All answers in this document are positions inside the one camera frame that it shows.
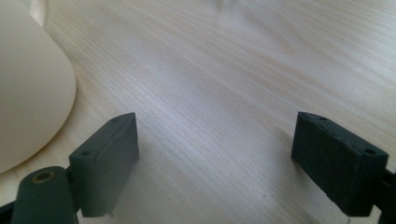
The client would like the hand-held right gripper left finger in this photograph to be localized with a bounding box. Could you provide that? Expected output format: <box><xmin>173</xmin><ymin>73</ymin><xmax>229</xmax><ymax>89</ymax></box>
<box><xmin>68</xmin><ymin>112</ymin><xmax>140</xmax><ymax>218</ymax></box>

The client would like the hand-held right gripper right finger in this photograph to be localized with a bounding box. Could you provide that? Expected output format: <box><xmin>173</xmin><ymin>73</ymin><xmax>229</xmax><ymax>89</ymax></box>
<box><xmin>290</xmin><ymin>111</ymin><xmax>389</xmax><ymax>217</ymax></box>

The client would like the cream round plate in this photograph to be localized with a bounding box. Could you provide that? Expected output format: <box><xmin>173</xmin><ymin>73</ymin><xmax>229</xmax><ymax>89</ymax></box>
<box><xmin>0</xmin><ymin>0</ymin><xmax>78</xmax><ymax>175</ymax></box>

